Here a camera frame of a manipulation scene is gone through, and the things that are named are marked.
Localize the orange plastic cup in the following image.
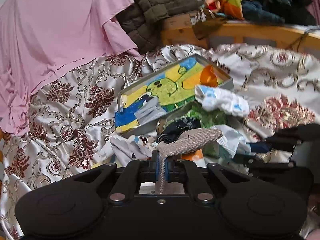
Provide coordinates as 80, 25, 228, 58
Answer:
200, 64, 218, 87

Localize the grey box with cartoon picture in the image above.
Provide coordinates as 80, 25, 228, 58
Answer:
115, 54, 233, 133

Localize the green patterned cloth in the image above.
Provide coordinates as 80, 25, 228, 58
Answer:
175, 102, 228, 158

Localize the beige knit sock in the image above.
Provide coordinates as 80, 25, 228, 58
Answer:
156, 128, 222, 194

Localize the blue denim garment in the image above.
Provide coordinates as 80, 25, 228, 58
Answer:
241, 1, 285, 24

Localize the white folded cloth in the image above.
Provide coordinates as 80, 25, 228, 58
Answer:
99, 135, 152, 167

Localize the white blue patterned sock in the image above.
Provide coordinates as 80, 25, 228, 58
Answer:
194, 85, 250, 118

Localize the black sock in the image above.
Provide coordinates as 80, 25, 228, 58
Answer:
157, 117, 201, 144

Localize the brown printed bag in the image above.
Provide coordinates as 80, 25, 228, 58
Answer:
190, 8, 228, 40

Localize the pink hanging sheet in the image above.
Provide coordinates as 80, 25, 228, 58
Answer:
1, 0, 138, 135

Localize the wooden bed frame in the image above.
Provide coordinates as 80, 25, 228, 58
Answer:
161, 14, 319, 52

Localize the floral satin bedspread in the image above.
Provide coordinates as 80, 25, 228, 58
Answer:
1, 44, 319, 239

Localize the brown quilted jacket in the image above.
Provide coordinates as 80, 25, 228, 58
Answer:
116, 0, 202, 54

